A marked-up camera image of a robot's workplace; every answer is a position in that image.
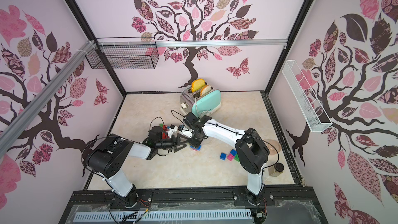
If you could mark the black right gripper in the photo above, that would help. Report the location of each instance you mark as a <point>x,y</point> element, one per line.
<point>195,141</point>

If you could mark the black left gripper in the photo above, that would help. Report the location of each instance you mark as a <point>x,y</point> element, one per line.
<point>174,144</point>

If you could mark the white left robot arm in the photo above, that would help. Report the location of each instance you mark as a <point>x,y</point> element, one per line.
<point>107,159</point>

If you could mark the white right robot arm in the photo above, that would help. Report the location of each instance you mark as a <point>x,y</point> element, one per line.
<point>251,149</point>

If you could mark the blue small lego brick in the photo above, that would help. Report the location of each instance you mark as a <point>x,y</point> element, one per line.
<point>223,156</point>

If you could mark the blue long lego brick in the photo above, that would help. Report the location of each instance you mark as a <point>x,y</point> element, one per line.
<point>233,152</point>

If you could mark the green lego brick right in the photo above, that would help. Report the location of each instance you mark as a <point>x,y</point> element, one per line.
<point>236,158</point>

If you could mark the mint and cream toaster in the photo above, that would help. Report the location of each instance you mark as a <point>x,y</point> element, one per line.
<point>192,102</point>

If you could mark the toast slice right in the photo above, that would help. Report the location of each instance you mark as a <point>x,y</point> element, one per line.
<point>205,90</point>

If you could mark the toast slice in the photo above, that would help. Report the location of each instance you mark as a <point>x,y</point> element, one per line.
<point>205,90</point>
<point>197,85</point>

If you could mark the toast slice left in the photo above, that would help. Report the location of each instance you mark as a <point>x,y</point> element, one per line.
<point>197,85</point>

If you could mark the white slotted cable duct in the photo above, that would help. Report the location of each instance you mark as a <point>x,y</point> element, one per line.
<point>117,217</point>

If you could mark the black wire basket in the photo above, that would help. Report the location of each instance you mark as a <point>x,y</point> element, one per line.
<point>124,54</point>

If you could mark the aluminium rail back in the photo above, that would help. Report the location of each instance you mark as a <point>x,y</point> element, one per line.
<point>196,43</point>

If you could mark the aluminium rail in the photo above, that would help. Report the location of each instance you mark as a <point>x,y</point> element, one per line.
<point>15,129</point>
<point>196,43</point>

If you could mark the white wire shelf basket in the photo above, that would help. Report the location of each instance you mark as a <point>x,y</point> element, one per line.
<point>300,82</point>

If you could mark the aluminium rail left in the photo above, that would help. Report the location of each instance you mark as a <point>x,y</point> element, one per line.
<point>15,129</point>

